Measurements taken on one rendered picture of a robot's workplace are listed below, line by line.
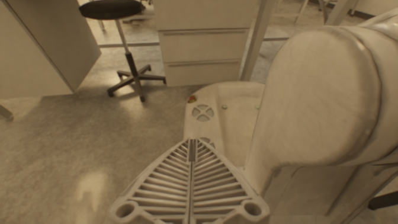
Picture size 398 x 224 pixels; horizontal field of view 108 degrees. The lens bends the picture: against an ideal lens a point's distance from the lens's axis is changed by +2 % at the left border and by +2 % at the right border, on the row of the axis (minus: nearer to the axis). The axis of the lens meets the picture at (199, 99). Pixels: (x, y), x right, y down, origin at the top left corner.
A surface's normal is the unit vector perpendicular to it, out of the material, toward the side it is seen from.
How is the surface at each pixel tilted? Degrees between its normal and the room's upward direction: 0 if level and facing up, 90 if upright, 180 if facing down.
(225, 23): 90
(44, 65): 90
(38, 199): 0
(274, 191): 75
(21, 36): 90
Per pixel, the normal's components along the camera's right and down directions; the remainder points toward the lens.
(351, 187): -1.00, 0.00
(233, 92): 0.02, 0.40
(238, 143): 0.03, -0.50
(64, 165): 0.02, -0.71
